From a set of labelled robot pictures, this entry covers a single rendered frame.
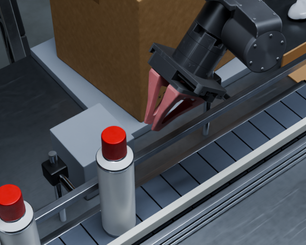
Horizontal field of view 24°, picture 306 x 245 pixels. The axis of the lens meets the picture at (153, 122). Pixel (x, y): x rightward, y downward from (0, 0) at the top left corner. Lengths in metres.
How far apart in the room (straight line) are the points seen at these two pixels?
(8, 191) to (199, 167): 0.38
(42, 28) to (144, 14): 1.71
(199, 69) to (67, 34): 0.44
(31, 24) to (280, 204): 1.80
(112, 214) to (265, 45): 0.34
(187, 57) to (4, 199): 0.29
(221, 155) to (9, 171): 0.36
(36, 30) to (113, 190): 1.85
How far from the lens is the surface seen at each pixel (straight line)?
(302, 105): 1.26
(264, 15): 0.85
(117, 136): 0.92
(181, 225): 1.08
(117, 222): 1.04
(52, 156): 1.02
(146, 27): 1.11
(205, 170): 1.15
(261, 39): 0.84
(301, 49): 1.40
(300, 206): 1.19
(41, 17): 2.84
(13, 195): 0.87
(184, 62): 0.91
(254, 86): 1.17
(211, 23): 0.90
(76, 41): 1.28
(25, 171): 1.22
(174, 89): 0.90
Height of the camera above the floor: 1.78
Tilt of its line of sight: 48 degrees down
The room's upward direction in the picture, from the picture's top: straight up
